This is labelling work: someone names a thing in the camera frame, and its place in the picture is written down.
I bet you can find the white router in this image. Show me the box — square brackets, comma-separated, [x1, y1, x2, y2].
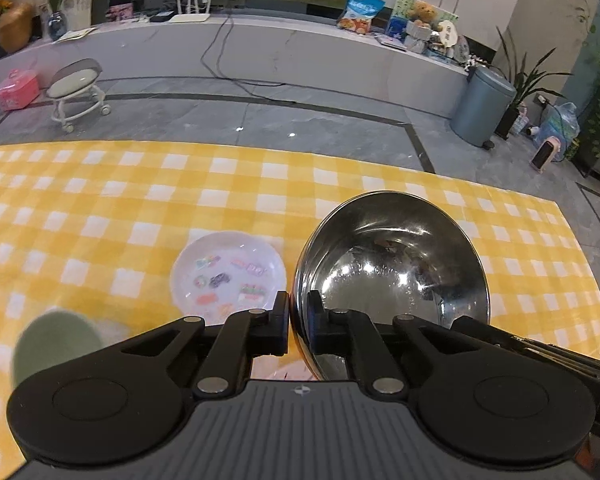
[168, 0, 216, 24]

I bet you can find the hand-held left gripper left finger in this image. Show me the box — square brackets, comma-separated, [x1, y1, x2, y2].
[112, 290, 291, 401]

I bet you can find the blue snack bag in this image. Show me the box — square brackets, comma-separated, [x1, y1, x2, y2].
[337, 0, 386, 34]

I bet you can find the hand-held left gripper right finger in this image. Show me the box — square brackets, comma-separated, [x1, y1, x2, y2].
[305, 291, 486, 401]

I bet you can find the pink space heater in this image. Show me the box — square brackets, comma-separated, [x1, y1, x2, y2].
[529, 137, 564, 172]

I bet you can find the green bowl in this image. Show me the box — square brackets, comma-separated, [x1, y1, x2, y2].
[11, 310, 104, 392]

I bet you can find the green plant in blue vase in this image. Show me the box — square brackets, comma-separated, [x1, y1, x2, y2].
[26, 0, 82, 42]

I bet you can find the white rolling stool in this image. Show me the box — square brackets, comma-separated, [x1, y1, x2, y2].
[46, 58, 111, 134]

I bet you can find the blue water bottle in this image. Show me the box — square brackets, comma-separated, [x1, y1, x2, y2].
[539, 102, 579, 162]

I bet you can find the white card with drawing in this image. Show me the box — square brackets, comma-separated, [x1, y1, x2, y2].
[62, 0, 92, 29]

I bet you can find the pink storage box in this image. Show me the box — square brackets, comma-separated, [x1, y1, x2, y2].
[0, 69, 44, 112]

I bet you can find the potted plant in black pot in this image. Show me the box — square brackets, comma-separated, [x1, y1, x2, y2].
[494, 25, 577, 140]

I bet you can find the white plate with colourful prints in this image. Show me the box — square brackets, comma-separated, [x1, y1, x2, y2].
[170, 231, 287, 323]

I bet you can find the stainless steel bowl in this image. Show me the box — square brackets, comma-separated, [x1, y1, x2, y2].
[290, 191, 491, 381]

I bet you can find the brown teddy bear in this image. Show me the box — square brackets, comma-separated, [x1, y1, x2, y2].
[410, 2, 442, 32]

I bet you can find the grey pedal trash can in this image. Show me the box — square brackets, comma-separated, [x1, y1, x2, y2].
[449, 66, 517, 149]

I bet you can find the yellow checked tablecloth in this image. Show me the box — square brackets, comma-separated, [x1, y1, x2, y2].
[0, 140, 600, 476]

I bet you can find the sheet of paper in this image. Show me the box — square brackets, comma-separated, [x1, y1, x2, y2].
[54, 27, 99, 43]

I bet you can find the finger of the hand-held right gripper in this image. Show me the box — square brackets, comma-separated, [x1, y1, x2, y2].
[452, 315, 600, 377]

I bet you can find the black cable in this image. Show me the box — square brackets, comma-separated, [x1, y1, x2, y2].
[200, 14, 307, 104]

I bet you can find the blue gift box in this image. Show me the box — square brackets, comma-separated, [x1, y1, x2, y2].
[385, 14, 411, 41]

